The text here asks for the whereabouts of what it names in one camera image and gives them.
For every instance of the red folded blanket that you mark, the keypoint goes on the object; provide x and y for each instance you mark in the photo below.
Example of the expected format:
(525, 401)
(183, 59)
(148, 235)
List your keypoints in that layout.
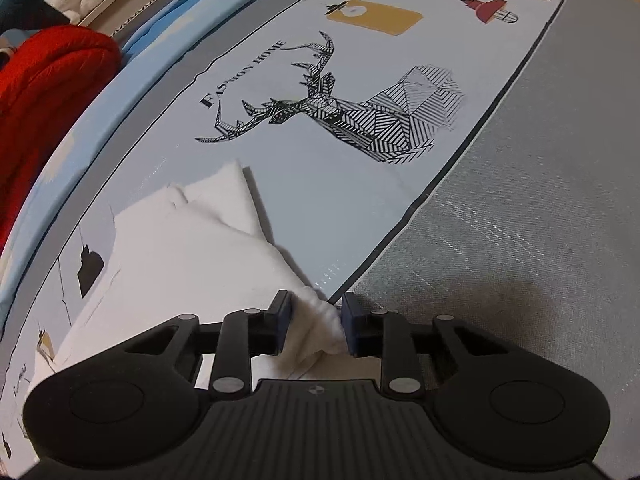
(45, 90)

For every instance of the light blue sheet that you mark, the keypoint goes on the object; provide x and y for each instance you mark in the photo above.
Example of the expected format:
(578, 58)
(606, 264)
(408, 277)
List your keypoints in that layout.
(165, 25)

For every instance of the deer printed bed sheet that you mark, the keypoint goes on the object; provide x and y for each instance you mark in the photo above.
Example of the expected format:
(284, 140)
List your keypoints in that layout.
(325, 185)

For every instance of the white long-sleeve shirt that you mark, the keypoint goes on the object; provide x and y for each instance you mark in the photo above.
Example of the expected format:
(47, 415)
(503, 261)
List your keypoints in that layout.
(190, 270)

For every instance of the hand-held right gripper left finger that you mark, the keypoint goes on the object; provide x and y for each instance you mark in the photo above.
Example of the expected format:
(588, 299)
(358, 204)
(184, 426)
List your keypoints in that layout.
(285, 317)

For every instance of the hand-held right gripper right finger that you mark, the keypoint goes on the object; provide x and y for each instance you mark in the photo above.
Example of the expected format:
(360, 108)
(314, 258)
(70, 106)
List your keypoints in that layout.
(347, 325)

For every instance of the dark teal shark plush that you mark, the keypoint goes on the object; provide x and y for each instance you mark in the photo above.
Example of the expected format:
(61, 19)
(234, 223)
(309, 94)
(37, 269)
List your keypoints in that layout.
(50, 12)

